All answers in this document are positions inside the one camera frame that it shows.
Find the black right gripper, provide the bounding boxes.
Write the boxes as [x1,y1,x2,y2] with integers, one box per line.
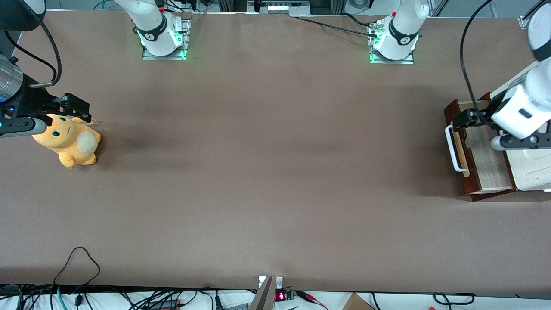
[0,75,93,124]

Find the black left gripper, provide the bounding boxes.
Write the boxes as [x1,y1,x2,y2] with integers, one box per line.
[452,98,496,131]

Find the dark wood drawer white handle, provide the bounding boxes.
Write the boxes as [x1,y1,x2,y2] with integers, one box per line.
[444,98,515,196]

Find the orange plush toy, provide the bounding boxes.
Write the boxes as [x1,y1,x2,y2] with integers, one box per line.
[32,113,102,169]

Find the white-topped dark wood cabinet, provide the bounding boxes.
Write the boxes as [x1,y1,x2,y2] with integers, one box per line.
[463,60,551,202]

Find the brown cardboard piece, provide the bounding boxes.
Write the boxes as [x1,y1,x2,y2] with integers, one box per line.
[342,293,376,310]

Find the white light bar device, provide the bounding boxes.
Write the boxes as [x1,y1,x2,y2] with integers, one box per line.
[248,0,311,17]

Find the black power adapter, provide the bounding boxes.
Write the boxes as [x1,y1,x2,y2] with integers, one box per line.
[149,299,181,310]

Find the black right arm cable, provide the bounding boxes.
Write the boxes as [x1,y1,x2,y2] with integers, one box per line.
[3,19,63,89]

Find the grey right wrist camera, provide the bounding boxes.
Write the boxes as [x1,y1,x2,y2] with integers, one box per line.
[0,117,48,138]

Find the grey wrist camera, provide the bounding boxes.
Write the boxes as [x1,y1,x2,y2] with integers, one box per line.
[491,133,551,151]
[0,117,48,138]

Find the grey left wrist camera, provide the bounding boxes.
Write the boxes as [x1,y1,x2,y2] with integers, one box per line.
[491,133,551,151]

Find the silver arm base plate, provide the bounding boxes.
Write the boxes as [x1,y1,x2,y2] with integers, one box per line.
[369,21,415,65]
[142,18,189,61]

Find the thin black looped cable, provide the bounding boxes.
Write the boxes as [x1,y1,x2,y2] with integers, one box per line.
[53,246,101,287]

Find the black cable to arm base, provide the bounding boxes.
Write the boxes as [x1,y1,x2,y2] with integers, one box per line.
[296,13,379,38]

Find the black cable loop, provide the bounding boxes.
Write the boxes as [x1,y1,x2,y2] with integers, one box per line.
[433,293,475,305]

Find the red wires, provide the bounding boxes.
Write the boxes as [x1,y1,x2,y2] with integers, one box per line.
[297,291,328,310]

